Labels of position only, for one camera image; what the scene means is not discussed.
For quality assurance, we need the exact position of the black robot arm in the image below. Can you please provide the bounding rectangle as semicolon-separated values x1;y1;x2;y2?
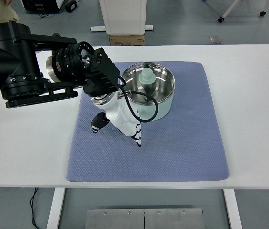
0;21;120;108

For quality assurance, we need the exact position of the white table leg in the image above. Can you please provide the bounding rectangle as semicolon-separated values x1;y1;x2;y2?
46;187;66;229
223;188;243;229

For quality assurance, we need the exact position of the right white table leg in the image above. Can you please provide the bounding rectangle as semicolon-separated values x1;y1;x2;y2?
223;188;243;229

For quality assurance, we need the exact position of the white wheeled cart frame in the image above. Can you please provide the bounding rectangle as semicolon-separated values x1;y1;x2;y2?
202;0;267;23

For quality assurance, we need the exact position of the green pot with handle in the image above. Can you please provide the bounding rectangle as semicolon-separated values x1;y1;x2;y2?
122;62;175;120

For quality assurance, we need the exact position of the cardboard box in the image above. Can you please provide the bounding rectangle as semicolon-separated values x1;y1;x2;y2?
109;34;145;46

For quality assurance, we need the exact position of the metal floor plate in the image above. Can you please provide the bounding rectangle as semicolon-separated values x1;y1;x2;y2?
85;208;205;229

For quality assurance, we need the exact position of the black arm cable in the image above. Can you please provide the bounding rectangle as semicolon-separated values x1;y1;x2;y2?
115;75;159;123

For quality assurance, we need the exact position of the white pedestal stand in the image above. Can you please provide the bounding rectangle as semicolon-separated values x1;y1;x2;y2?
91;0;153;35

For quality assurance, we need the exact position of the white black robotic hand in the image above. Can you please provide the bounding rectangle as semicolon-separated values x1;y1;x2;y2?
91;92;141;147

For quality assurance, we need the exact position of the black equipment case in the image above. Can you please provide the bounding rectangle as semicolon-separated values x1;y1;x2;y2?
21;0;78;14

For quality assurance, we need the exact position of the grey floor outlet cover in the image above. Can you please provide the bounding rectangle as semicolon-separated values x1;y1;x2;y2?
209;36;224;44

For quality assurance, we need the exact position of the black floor cable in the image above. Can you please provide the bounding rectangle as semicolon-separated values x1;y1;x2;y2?
30;187;40;229

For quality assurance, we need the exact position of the left white table leg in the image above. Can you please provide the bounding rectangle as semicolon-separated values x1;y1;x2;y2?
46;187;66;229

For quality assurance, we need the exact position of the blue quilted mat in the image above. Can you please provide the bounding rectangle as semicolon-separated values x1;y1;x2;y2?
67;62;229;182

